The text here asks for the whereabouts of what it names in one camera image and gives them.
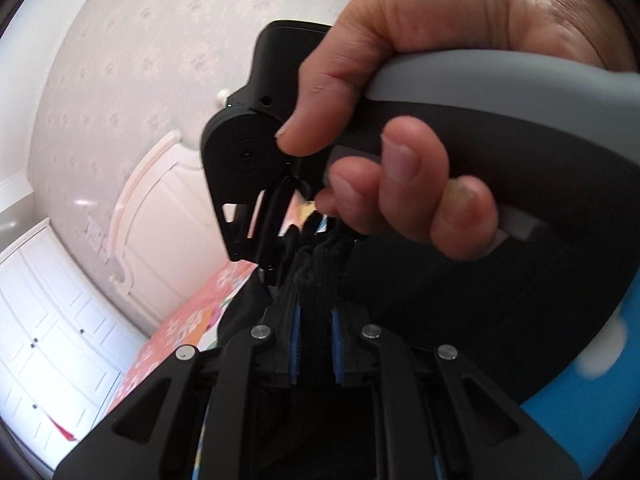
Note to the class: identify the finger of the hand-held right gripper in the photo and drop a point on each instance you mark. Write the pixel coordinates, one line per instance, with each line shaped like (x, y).
(250, 240)

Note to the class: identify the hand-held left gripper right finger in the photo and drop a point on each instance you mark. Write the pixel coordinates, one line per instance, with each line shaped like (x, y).
(337, 341)

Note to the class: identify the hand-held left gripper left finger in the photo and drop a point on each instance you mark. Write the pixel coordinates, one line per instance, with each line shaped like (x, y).
(295, 337)

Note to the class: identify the black pants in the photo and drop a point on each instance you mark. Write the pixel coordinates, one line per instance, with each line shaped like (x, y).
(450, 310)

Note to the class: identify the person's right hand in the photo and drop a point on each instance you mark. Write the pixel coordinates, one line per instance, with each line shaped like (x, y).
(450, 15)

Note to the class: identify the white wooden headboard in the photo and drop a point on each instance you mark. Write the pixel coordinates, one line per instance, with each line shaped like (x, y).
(165, 230)

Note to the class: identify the pink floral bedsheet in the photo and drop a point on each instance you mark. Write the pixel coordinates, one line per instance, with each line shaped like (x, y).
(170, 340)

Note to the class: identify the white wardrobe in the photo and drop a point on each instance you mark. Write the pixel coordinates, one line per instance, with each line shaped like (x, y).
(50, 335)

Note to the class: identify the paper note on wall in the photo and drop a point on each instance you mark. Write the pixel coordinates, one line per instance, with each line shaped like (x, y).
(96, 235)

